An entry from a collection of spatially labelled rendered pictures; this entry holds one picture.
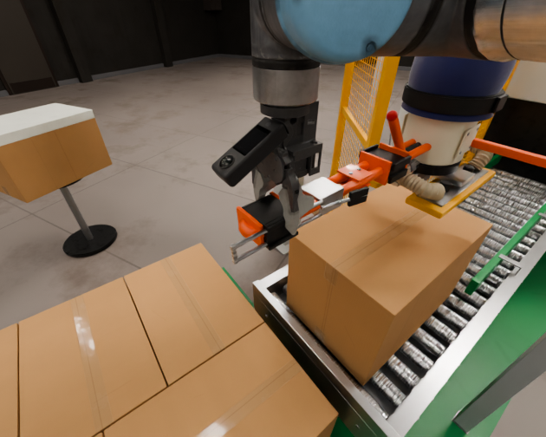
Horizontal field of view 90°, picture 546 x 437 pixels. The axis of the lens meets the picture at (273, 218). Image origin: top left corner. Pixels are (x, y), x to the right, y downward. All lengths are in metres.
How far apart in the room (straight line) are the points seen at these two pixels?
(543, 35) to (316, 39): 0.14
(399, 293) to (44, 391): 1.16
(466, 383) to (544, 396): 0.36
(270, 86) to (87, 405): 1.09
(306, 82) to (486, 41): 0.18
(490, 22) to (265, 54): 0.21
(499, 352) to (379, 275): 1.39
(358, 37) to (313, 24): 0.04
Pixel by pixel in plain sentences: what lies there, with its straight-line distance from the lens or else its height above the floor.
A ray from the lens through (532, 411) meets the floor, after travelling 2.05.
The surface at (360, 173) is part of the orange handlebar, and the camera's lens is 0.64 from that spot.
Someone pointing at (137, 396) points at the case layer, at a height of 0.54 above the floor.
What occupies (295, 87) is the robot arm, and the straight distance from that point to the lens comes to 0.38.
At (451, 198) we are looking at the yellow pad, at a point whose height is 1.15.
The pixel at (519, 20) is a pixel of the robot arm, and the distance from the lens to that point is 0.27.
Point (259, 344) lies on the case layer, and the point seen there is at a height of 0.54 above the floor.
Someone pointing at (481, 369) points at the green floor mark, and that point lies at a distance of 2.03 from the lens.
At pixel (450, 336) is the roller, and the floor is 0.54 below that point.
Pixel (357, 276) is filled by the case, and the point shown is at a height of 0.95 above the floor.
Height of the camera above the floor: 1.54
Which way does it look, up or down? 37 degrees down
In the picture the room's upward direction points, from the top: straight up
